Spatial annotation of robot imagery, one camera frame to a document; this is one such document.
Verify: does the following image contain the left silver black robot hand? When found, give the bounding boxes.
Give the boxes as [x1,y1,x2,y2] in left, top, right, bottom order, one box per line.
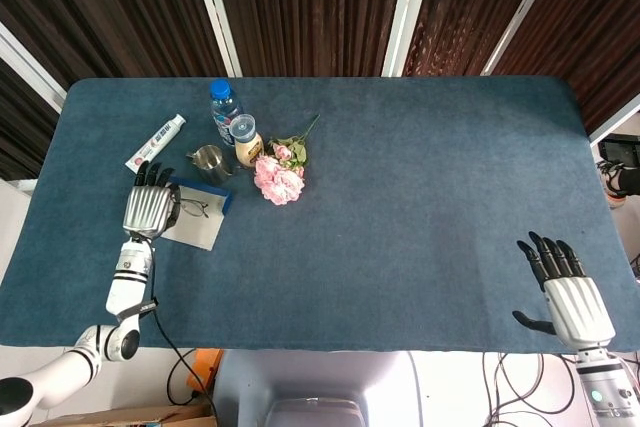
[122,161,184,243]

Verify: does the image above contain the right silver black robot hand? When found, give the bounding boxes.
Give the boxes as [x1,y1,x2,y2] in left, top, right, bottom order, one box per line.
[511,230,616,351]

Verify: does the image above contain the black frame eyeglasses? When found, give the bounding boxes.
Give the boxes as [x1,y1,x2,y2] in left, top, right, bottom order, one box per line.
[172,196,211,220]

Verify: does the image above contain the blue glasses case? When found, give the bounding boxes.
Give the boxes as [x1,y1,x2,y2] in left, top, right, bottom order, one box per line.
[158,175,235,252]

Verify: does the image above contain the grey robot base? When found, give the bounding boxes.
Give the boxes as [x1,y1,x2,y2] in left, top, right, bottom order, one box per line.
[212,349,424,427]

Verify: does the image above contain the cardboard box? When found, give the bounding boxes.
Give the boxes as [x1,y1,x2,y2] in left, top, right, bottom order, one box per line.
[29,402,219,427]

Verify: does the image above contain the white toothpaste tube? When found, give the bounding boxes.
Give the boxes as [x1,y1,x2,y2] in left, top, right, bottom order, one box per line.
[124,113,188,177]

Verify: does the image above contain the steel cup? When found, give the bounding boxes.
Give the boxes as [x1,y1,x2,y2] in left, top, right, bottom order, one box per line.
[185,144,240,184]

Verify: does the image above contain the cream sauce bottle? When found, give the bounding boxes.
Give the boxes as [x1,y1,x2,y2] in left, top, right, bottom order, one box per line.
[228,113,265,169]

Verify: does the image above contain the white sneaker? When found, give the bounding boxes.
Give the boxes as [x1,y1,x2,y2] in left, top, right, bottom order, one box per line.
[597,159,632,211]

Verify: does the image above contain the blue cap water bottle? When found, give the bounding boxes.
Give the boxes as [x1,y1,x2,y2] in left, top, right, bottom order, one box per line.
[209,79,244,148]

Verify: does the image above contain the pink flower bouquet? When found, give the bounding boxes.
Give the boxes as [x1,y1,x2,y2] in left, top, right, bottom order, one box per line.
[253,114,321,207]

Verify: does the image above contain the brown curtain panel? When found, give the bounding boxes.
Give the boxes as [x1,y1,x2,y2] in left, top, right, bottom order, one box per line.
[404,0,554,78]
[0,0,231,98]
[209,0,411,79]
[492,0,640,134]
[0,59,62,182]

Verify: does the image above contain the black monitor device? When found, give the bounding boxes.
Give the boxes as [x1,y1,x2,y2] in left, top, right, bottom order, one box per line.
[598,134,640,168]

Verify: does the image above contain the orange device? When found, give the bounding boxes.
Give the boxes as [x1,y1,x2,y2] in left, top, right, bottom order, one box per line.
[192,348,224,393]

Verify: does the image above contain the blue table cloth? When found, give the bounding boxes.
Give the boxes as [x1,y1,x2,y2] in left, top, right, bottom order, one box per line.
[0,75,640,354]

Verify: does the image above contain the dark floor cable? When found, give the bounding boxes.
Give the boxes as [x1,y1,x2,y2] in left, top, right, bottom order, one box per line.
[480,351,576,427]

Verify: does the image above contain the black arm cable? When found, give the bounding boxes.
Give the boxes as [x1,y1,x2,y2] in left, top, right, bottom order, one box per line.
[148,291,219,427]

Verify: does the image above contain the black looped floor cable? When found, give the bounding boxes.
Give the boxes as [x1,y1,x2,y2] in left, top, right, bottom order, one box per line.
[166,348,199,407]

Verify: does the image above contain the white partition post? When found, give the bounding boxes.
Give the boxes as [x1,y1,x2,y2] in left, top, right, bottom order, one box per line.
[381,0,437,78]
[588,95,640,148]
[187,0,244,79]
[0,21,69,113]
[479,0,569,77]

